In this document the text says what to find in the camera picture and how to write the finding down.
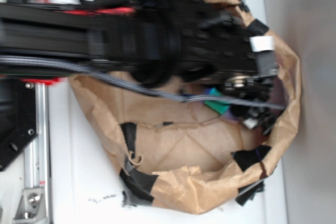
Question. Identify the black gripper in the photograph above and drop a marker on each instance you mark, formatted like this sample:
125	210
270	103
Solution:
209	42

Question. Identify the green rectangular block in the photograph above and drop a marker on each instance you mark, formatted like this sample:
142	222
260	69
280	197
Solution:
219	107

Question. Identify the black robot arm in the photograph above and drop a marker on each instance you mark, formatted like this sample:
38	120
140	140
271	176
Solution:
124	43

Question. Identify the brown paper bag tray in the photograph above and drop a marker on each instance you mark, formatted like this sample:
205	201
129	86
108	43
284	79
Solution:
184	156

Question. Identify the aluminium extrusion rail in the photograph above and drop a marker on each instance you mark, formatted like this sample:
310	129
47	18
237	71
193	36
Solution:
37	153

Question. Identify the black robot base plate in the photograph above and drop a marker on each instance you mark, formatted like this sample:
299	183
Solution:
18	118

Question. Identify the metal corner bracket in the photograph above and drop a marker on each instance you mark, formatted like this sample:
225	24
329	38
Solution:
32	207

